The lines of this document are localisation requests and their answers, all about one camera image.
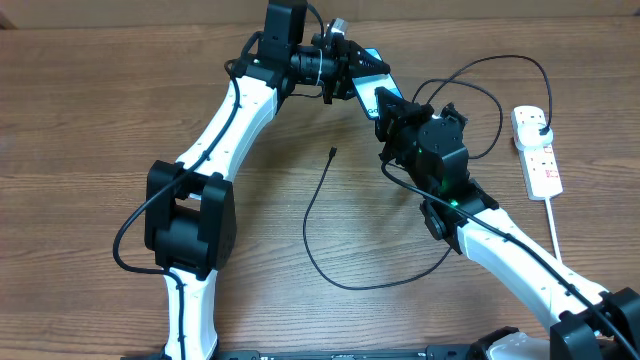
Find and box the blue Samsung smartphone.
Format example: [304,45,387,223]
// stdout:
[349,48,403,120]

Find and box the black charger cable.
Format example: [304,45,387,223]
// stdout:
[302,54,555,292]

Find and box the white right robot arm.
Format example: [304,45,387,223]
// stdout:
[374,87,639,359]

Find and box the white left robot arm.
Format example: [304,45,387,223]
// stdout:
[144,1,390,359]

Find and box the white charger plug adapter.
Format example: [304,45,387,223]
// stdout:
[514,124,554,151]

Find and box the white power strip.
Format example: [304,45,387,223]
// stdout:
[510,105,563,201]

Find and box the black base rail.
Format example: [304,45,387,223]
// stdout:
[119,342,566,360]

